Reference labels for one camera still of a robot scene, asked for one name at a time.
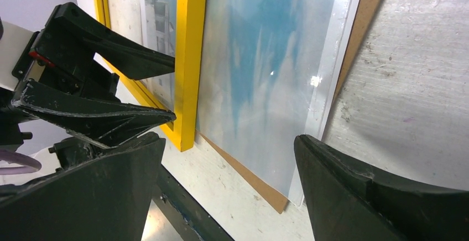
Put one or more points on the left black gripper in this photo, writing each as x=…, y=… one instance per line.
x=74, y=92

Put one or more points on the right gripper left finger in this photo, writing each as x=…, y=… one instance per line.
x=106, y=198

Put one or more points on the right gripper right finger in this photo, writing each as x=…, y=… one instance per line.
x=349, y=199

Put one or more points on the yellow wooden photo frame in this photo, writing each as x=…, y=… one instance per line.
x=189, y=35

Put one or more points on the blue building photo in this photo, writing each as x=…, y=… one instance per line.
x=263, y=85

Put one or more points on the brown fibreboard backing board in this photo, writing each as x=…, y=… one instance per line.
x=263, y=188

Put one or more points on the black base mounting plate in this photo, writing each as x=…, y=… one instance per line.
x=184, y=213

